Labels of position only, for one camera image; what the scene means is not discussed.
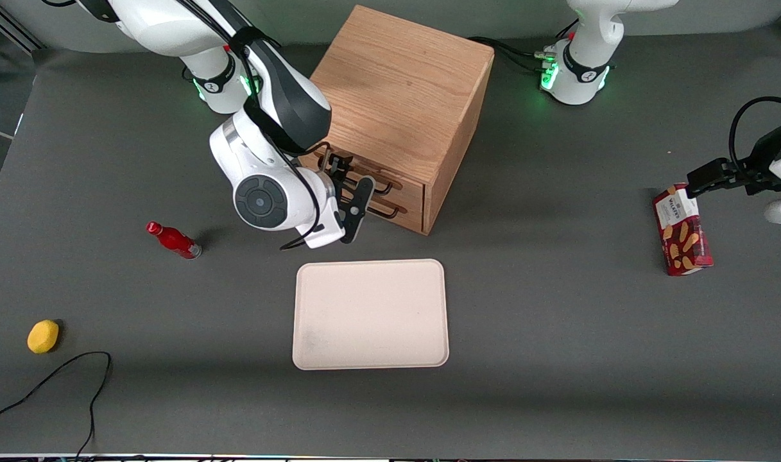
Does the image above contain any red tartan shortbread box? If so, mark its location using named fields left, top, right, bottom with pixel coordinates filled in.
left=652, top=183, right=714, bottom=277

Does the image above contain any thin black cable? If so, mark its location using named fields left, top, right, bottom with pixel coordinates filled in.
left=0, top=351, right=113, bottom=459

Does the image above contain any black cable bundle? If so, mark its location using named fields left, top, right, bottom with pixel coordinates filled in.
left=467, top=37, right=561, bottom=76

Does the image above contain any red bottle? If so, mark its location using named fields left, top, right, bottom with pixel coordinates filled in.
left=146, top=221, right=203, bottom=261

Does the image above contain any wooden drawer cabinet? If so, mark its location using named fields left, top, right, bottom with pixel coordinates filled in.
left=298, top=5, right=495, bottom=236

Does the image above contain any grey metal frame rail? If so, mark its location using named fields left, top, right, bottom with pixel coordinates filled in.
left=0, top=10, right=44, bottom=53

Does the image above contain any beige plastic tray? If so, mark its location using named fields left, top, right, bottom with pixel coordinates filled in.
left=292, top=259, right=450, bottom=371

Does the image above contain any yellow lemon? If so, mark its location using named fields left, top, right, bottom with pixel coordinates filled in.
left=27, top=319, right=60, bottom=354

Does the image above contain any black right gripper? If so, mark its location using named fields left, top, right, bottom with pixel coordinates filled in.
left=323, top=148, right=360, bottom=223

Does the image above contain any thick black looped cable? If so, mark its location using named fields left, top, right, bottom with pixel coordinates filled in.
left=728, top=96, right=781, bottom=173

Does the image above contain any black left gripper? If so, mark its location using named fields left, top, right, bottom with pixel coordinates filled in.
left=687, top=122, right=781, bottom=195

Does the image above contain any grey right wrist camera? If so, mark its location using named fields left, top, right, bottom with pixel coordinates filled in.
left=340, top=176, right=376, bottom=245

